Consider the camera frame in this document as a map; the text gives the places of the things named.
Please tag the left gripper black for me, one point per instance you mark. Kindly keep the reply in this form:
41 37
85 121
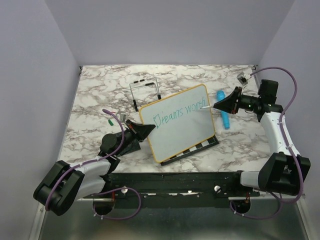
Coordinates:
139 131

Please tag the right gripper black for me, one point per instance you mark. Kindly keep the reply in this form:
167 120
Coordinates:
229 103

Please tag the white whiteboard marker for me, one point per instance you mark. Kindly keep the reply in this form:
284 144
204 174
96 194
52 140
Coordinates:
207 107

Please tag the yellow framed whiteboard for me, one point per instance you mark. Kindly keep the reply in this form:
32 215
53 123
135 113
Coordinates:
179 121

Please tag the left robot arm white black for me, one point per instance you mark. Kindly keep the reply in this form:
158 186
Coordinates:
66 183

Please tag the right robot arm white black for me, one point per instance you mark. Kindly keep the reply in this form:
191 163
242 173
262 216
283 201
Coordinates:
285 170

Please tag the blue cylindrical eraser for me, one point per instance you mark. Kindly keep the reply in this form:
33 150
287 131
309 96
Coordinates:
224 112

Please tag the dark grey lego baseplate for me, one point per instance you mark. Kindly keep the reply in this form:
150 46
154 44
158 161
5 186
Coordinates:
130 148

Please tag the black white chessboard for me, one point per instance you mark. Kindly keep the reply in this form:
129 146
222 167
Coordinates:
208 143

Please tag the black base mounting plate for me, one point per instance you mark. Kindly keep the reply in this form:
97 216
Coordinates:
173 190

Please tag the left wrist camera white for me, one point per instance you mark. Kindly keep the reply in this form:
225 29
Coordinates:
121 115

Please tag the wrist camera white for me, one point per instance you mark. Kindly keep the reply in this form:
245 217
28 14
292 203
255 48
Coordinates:
121 115
243 78

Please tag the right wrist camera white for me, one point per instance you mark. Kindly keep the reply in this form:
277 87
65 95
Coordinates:
243 78

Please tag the wire whiteboard stand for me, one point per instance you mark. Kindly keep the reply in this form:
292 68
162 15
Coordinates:
146 87

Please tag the aluminium rail frame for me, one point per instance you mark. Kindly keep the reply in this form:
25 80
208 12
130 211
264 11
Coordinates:
179 126

